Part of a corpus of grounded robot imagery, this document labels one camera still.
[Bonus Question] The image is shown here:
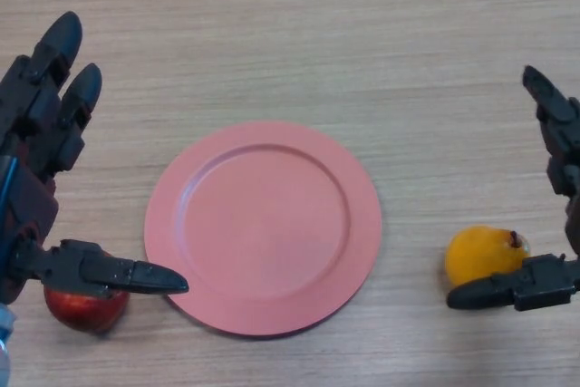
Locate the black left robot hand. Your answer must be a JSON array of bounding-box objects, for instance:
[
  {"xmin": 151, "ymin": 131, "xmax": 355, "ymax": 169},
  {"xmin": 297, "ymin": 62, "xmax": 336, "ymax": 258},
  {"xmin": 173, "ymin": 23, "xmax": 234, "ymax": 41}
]
[{"xmin": 0, "ymin": 10, "xmax": 189, "ymax": 305}]

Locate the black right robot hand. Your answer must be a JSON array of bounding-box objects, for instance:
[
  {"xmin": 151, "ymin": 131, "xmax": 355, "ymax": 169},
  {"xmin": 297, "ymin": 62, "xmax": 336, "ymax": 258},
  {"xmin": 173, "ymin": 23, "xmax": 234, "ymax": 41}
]
[{"xmin": 446, "ymin": 64, "xmax": 580, "ymax": 313}]

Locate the yellow pear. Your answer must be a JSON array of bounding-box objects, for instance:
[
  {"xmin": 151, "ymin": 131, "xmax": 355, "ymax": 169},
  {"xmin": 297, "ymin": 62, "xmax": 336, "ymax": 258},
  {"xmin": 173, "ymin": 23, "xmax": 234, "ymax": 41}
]
[{"xmin": 444, "ymin": 224, "xmax": 532, "ymax": 287}]

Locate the pink round plate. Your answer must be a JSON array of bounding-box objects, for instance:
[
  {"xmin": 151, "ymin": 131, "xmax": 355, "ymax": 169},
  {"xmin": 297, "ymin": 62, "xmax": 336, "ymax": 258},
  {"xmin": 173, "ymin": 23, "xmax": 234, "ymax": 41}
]
[{"xmin": 143, "ymin": 121, "xmax": 383, "ymax": 340}]

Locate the red apple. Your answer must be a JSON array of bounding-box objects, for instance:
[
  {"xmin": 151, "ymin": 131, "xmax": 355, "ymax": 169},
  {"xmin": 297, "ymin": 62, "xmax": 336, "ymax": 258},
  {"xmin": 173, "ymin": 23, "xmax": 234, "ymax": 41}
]
[{"xmin": 43, "ymin": 249, "xmax": 131, "ymax": 334}]

